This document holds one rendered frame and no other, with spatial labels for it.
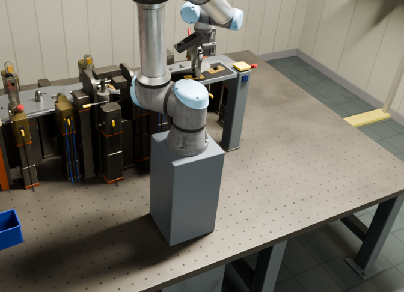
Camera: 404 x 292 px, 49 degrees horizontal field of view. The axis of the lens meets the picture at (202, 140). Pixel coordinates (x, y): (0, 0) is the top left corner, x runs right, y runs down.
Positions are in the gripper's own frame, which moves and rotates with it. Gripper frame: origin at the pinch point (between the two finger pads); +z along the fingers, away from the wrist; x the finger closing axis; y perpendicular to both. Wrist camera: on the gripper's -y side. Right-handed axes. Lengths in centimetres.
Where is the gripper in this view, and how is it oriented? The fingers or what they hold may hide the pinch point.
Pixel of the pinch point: (194, 73)
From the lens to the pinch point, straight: 190.4
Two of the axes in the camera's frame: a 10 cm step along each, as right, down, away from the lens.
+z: -0.8, 8.1, 5.8
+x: -3.7, -5.6, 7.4
